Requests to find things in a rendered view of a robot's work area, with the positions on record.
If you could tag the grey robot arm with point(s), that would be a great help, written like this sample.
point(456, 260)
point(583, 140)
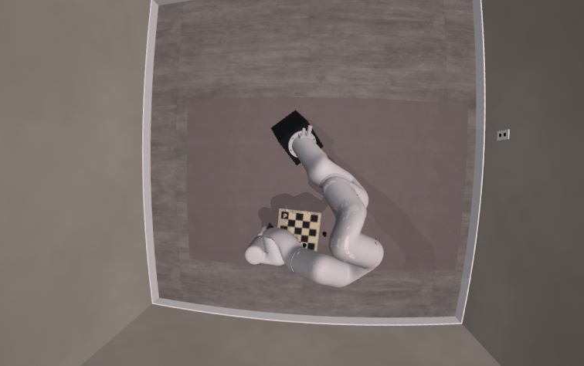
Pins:
point(353, 254)

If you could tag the black and cream chessboard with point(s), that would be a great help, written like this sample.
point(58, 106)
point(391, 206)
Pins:
point(303, 224)

